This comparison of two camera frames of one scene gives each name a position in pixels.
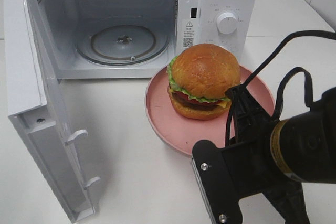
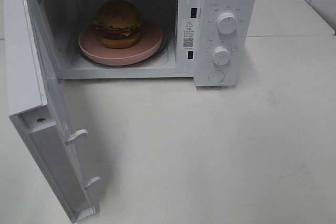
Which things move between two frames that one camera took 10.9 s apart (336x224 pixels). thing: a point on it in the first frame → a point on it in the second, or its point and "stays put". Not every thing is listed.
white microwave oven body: [130, 25] stays put
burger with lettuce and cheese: [198, 76] → [118, 23]
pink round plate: [184, 132] → [90, 46]
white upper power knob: [227, 22] stays put
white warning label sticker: [188, 33] stays put
